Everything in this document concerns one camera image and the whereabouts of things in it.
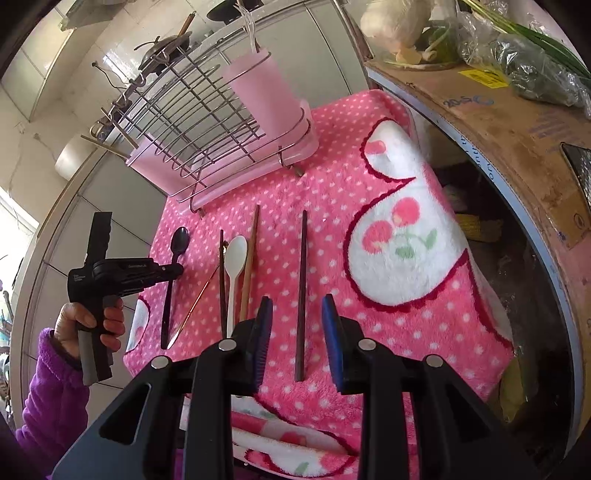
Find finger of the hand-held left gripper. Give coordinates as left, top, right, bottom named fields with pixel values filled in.
left=87, top=211, right=114, bottom=266
left=147, top=262, right=185, bottom=288

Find green onions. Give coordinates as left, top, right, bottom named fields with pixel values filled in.
left=462, top=0, right=587, bottom=65

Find pink polka dot blanket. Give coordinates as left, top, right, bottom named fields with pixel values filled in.
left=124, top=90, right=515, bottom=478

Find ginger root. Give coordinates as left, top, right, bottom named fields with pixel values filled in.
left=394, top=45, right=438, bottom=65

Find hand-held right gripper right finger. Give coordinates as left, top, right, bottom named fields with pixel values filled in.
left=322, top=293, right=546, bottom=480

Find clear plastic utensil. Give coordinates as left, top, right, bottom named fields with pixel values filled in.
left=235, top=0, right=260, bottom=52

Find grey wall cabinet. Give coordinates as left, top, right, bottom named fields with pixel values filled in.
left=0, top=18, right=77, bottom=123

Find white plastic spoon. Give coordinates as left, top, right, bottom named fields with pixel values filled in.
left=224, top=235, right=249, bottom=334

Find range hood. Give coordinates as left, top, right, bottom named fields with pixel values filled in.
left=62, top=0, right=127, bottom=31

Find small bag of greens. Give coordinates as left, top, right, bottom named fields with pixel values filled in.
left=416, top=23, right=462, bottom=62

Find black wire mesh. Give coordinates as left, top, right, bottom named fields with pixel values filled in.
left=560, top=143, right=591, bottom=208

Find black wok with lid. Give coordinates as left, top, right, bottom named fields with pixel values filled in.
left=134, top=14, right=195, bottom=75

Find metal wire utensil rack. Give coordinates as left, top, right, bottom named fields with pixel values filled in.
left=90, top=44, right=312, bottom=217

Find person's left hand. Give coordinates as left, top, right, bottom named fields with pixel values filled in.
left=54, top=296, right=126, bottom=360

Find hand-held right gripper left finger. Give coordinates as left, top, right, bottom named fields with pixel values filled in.
left=51, top=295, right=274, bottom=480

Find person's left forearm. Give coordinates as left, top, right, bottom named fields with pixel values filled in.
left=14, top=327, right=91, bottom=468

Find corn cob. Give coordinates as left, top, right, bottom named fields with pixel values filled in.
left=466, top=217, right=503, bottom=243

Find pink plastic drip tray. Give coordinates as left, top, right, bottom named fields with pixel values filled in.
left=187, top=129, right=319, bottom=215

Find light wooden chopstick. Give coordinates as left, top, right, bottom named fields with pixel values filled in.
left=238, top=205, right=260, bottom=324
left=81, top=135, right=132, bottom=158
left=112, top=117, right=136, bottom=151

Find black plastic spoon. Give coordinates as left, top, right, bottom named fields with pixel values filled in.
left=160, top=226, right=191, bottom=350

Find cardboard sheet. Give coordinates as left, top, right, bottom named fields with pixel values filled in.
left=365, top=58, right=591, bottom=250

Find thin gold metal chopstick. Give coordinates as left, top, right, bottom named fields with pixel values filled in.
left=167, top=267, right=221, bottom=348

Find dark brown chopstick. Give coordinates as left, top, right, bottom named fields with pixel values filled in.
left=218, top=229, right=228, bottom=340
left=294, top=210, right=308, bottom=382

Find plastic bag of vegetables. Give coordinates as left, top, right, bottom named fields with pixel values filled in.
left=455, top=14, right=591, bottom=109

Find white rice cooker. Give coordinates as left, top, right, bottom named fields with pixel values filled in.
left=54, top=135, right=95, bottom=182

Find black frying pan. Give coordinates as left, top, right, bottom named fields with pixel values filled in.
left=206, top=0, right=252, bottom=23

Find napa cabbage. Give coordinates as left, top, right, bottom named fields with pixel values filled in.
left=359, top=0, right=437, bottom=49

